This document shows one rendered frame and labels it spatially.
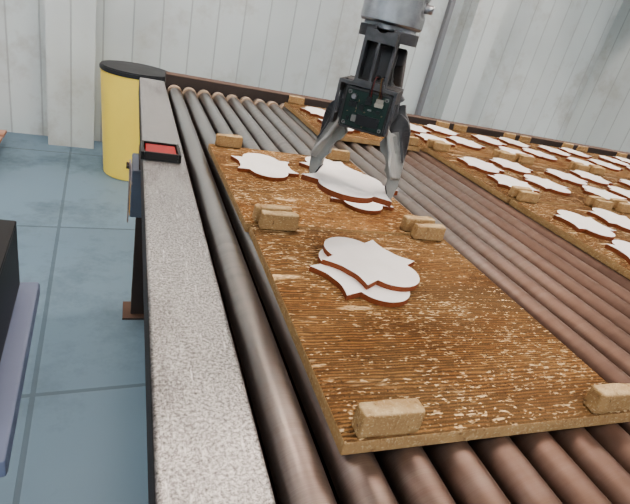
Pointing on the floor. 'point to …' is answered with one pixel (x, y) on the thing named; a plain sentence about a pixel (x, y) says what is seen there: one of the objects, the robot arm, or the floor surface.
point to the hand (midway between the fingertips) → (351, 183)
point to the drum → (122, 112)
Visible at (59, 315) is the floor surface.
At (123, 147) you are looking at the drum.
